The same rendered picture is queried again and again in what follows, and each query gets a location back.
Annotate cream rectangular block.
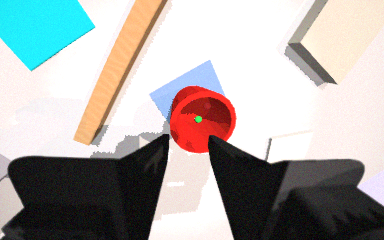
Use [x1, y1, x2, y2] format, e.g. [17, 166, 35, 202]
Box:
[287, 0, 384, 86]

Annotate light brown wooden block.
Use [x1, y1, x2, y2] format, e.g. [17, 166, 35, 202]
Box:
[73, 0, 168, 146]

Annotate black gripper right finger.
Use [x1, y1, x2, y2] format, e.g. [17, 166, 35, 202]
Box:
[208, 135, 366, 240]

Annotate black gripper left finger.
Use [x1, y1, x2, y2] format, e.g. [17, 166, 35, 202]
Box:
[7, 134, 169, 240]

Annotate green marble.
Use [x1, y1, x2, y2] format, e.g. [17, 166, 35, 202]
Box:
[195, 116, 202, 123]

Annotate red cup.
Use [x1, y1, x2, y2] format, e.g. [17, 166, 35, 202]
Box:
[170, 85, 237, 154]

